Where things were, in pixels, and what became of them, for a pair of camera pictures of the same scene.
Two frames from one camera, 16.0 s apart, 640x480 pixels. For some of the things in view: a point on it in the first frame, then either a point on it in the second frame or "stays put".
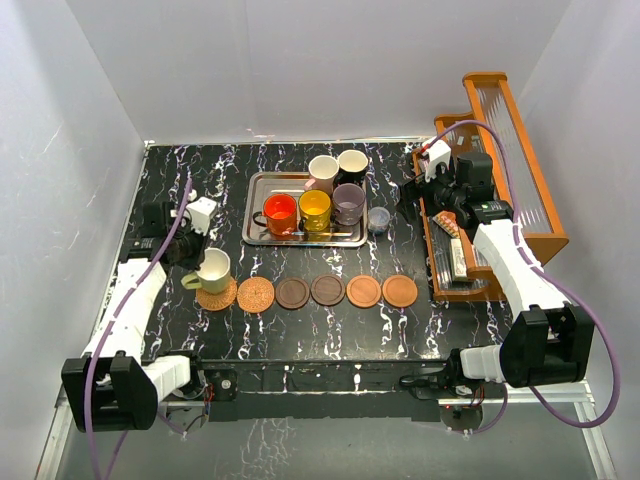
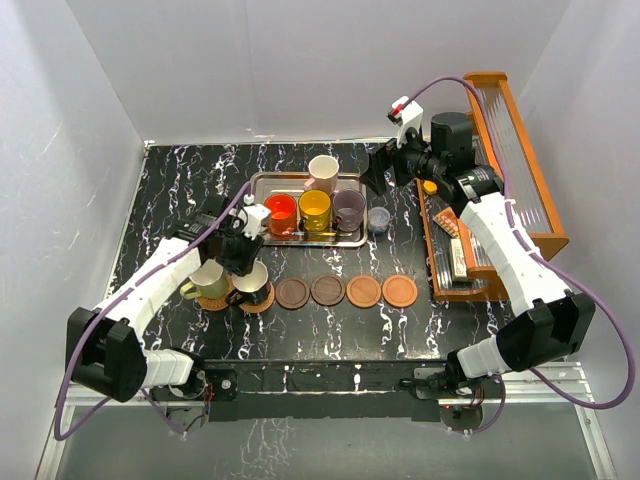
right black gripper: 413,190 -> 380,161
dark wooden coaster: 327,290 stays put
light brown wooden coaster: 363,291 stays put
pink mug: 322,170 stays put
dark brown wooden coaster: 292,292 stays put
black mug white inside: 352,166 -> 251,288
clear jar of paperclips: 378,219 stays put
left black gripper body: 190,247 -> 236,252
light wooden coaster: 400,291 stays put
